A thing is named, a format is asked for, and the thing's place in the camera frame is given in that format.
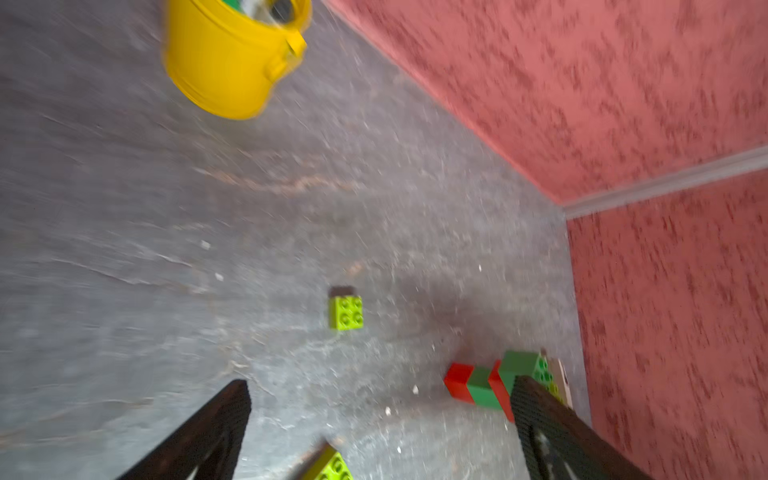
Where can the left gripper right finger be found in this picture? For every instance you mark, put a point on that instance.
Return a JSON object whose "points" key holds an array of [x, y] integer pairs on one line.
{"points": [[557, 444]]}

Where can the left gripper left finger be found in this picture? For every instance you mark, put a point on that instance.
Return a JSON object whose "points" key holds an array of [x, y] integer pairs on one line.
{"points": [[207, 445]]}

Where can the lime 2x4 brick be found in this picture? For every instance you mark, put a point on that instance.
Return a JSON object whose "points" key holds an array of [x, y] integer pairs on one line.
{"points": [[327, 465], [545, 378]]}

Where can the red 2x4 brick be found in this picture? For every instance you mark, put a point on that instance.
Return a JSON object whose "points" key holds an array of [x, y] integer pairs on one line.
{"points": [[501, 394]]}

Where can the dark green 2x4 brick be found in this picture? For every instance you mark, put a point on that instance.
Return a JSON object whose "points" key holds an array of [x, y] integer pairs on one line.
{"points": [[515, 363]]}

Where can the dark green 2x2 brick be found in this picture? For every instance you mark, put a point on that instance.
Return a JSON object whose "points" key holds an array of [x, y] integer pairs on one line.
{"points": [[480, 388]]}

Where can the red 2x2 brick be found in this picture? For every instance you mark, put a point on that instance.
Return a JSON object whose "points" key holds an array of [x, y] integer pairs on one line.
{"points": [[456, 382]]}

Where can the lime 2x2 brick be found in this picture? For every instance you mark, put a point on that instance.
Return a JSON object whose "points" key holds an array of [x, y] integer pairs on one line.
{"points": [[346, 313]]}

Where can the yellow pencil cup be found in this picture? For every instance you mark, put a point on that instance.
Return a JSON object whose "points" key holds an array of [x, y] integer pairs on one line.
{"points": [[227, 62]]}

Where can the right corner aluminium post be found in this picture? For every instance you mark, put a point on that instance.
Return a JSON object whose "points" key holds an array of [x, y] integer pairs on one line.
{"points": [[728, 167]]}

